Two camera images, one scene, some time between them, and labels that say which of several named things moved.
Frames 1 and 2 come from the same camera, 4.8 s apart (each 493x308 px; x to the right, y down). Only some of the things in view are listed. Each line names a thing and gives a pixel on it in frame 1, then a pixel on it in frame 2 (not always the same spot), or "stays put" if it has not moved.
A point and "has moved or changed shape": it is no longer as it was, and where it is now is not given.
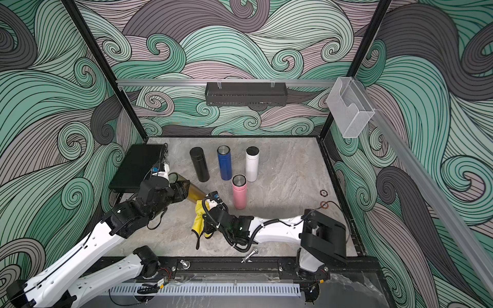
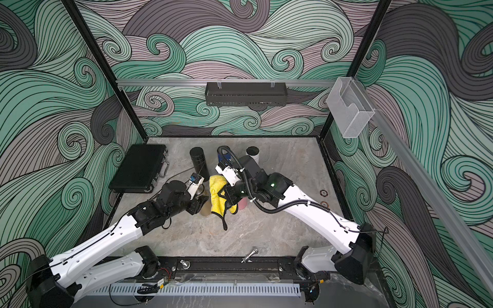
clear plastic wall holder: x=350 y=106 stays put
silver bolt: x=255 y=251 stays put
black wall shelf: x=246 y=95 stays put
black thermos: x=199 y=158 stays put
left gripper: x=180 y=193 to x=196 y=205
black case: x=137 y=166 stays put
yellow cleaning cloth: x=201 y=208 to x=217 y=203
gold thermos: x=194 y=192 has moved or changed shape
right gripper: x=209 y=228 to x=232 y=196
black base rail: x=264 y=269 stays put
